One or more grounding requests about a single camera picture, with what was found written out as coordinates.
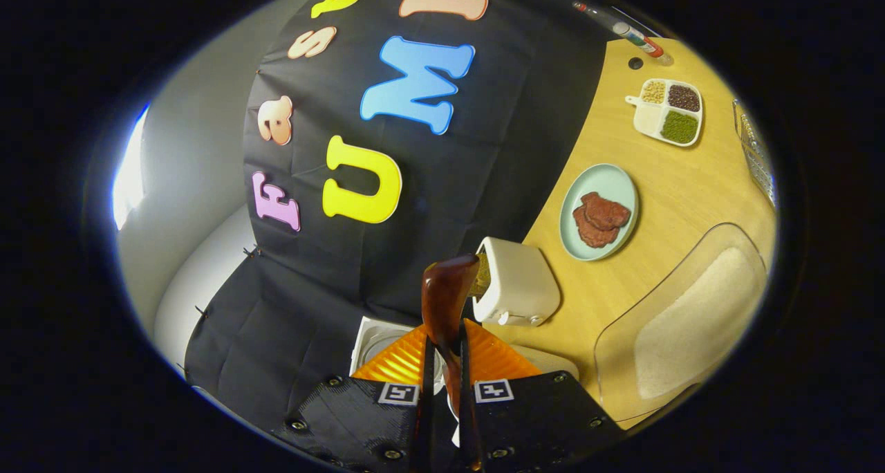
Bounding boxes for red meat slice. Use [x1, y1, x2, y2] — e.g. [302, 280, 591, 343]
[579, 192, 632, 232]
[572, 205, 620, 249]

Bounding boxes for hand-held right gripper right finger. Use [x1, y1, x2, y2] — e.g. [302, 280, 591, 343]
[456, 319, 626, 473]

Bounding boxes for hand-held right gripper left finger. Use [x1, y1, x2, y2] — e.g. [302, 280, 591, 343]
[273, 323, 436, 473]

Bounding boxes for white rice cooker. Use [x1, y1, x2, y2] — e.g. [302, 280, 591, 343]
[349, 316, 581, 449]

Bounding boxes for light green plate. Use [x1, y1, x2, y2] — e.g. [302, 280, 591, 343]
[559, 163, 640, 262]

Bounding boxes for brown bread slice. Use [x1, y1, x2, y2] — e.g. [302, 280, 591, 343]
[470, 252, 492, 299]

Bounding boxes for black backdrop cloth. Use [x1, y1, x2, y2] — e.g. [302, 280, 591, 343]
[176, 0, 623, 432]

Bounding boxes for white divided bean dish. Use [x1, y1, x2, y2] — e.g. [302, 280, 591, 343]
[625, 78, 705, 147]

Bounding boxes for clear container of rice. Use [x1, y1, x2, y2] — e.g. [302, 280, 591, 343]
[593, 222, 770, 424]

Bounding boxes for white toaster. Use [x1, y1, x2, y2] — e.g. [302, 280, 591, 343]
[472, 236, 561, 327]

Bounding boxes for clear plastic water bottle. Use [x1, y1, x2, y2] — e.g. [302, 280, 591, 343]
[572, 1, 675, 67]

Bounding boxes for brown wooden spoon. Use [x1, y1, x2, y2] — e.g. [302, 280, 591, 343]
[421, 254, 481, 418]

